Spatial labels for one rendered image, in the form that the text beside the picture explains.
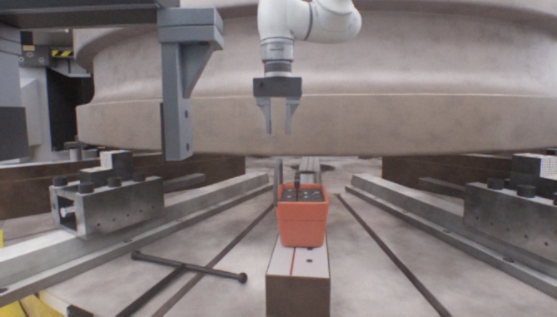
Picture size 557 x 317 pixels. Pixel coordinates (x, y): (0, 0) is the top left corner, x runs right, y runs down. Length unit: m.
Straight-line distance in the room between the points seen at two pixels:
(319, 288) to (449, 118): 1.00
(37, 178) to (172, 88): 2.54
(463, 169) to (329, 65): 1.75
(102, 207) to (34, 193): 1.20
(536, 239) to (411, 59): 0.91
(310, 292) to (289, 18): 0.64
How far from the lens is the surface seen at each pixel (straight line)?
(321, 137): 1.24
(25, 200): 2.76
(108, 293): 1.46
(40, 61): 4.53
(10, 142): 0.29
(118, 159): 1.75
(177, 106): 0.20
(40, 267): 1.66
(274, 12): 0.78
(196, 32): 0.21
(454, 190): 1.94
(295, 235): 0.76
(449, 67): 1.63
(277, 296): 0.69
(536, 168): 1.64
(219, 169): 3.02
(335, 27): 0.82
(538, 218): 1.52
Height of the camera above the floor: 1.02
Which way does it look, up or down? 6 degrees down
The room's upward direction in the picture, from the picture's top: 1 degrees counter-clockwise
